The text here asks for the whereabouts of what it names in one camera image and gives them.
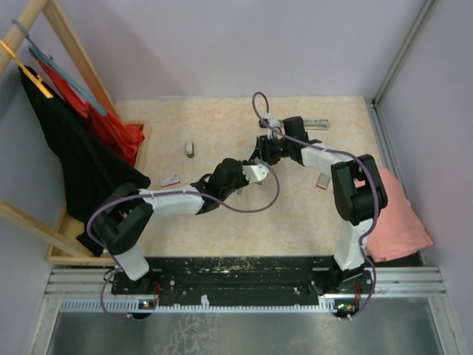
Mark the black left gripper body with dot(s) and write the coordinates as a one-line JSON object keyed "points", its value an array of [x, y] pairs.
{"points": [[240, 182]]}

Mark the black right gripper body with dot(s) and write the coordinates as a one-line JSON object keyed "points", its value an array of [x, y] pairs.
{"points": [[274, 149]]}

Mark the large black chrome stapler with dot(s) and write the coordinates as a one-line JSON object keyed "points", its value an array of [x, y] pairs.
{"points": [[320, 124]]}

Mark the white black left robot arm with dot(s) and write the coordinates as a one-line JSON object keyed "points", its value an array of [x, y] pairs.
{"points": [[117, 225]]}

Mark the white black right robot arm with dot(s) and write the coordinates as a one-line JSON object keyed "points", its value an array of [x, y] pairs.
{"points": [[358, 191]]}

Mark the red white staple box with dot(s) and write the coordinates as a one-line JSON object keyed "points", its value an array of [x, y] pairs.
{"points": [[323, 181], [169, 180]]}

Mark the red hanging garment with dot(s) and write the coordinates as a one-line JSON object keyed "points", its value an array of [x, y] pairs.
{"points": [[123, 139]]}

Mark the black hanging garment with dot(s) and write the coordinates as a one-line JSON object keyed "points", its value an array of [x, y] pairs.
{"points": [[92, 172]]}

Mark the pink folded cloth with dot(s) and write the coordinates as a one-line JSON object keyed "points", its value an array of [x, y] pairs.
{"points": [[399, 232]]}

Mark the yellow clothes hanger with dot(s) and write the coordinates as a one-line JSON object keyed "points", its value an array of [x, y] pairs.
{"points": [[35, 79]]}

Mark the teal clothes hanger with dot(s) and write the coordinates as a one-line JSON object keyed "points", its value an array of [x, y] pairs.
{"points": [[55, 70]]}

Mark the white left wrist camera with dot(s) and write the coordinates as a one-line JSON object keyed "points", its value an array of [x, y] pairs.
{"points": [[255, 173]]}

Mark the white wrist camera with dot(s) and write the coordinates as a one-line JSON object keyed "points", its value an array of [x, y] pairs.
{"points": [[255, 173], [269, 121]]}

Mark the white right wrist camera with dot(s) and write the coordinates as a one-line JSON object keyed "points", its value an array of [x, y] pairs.
{"points": [[269, 121]]}

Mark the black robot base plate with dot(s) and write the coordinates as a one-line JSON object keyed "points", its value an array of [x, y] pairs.
{"points": [[243, 281]]}

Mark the wooden clothes rack frame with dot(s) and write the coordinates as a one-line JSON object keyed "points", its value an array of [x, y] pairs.
{"points": [[86, 149]]}

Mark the aluminium rail frame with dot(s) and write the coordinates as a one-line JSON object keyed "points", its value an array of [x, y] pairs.
{"points": [[90, 289]]}

